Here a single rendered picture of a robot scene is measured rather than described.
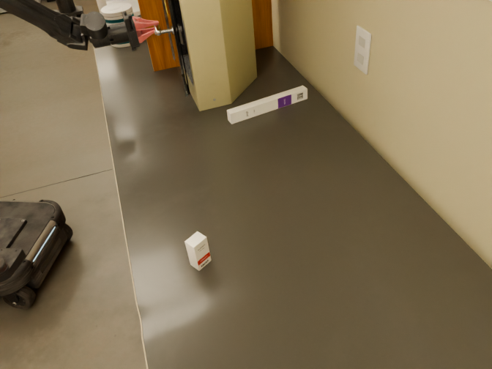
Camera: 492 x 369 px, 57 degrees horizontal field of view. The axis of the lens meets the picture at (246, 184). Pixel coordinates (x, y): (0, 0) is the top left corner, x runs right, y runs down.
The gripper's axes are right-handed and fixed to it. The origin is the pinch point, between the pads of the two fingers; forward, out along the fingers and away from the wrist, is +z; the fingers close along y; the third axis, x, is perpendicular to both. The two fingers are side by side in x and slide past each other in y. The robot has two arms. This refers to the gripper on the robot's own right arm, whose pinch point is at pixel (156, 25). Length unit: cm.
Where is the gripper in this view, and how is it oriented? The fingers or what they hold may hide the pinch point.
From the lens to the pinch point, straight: 149.1
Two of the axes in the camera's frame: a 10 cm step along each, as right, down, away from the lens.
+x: -3.1, -5.9, 7.4
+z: 9.5, -2.7, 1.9
